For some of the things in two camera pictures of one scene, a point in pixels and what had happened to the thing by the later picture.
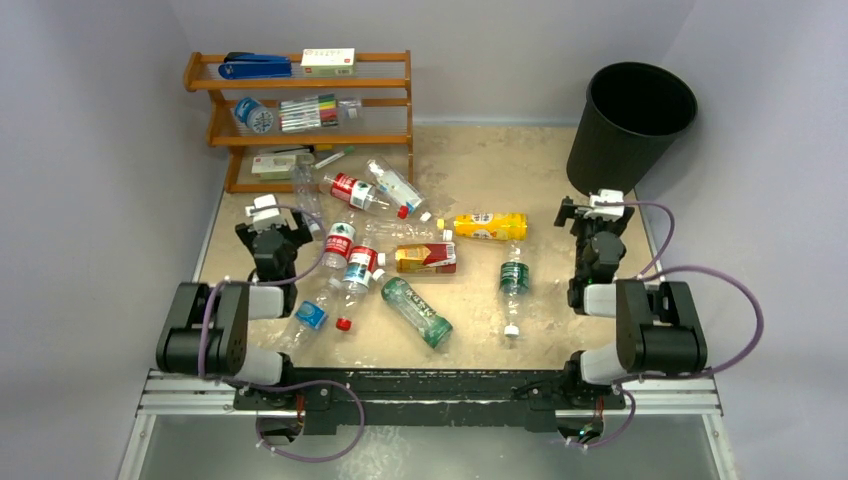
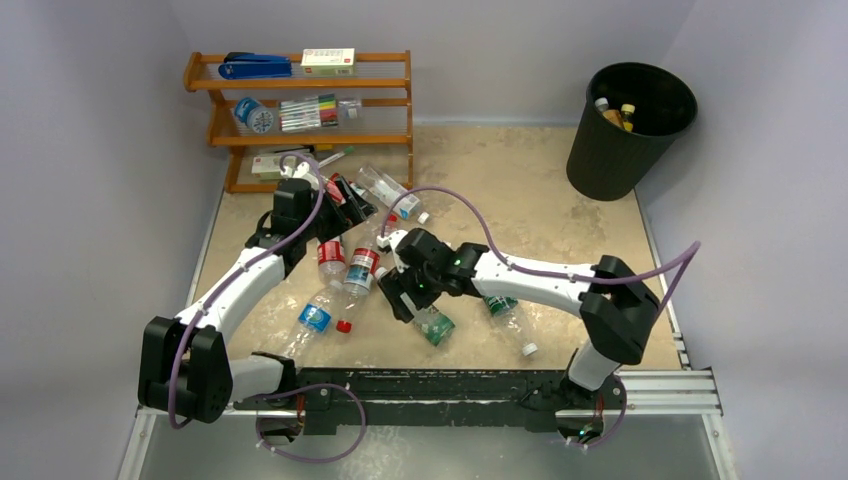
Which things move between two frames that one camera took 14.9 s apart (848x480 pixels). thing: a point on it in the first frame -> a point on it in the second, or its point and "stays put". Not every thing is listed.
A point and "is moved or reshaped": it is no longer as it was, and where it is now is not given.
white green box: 278,166 stays put
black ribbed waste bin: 628,124 stays put
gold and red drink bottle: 435,258 is moved or reshaped
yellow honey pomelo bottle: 492,226 -> 627,111
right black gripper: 566,214 -> 399,299
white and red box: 326,63 stays put
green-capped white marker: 346,150 stays put
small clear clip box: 348,108 stays put
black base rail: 431,397 stays put
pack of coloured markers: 307,114 stays put
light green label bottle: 434,328 stays put
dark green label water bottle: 514,281 is moved or reshaped
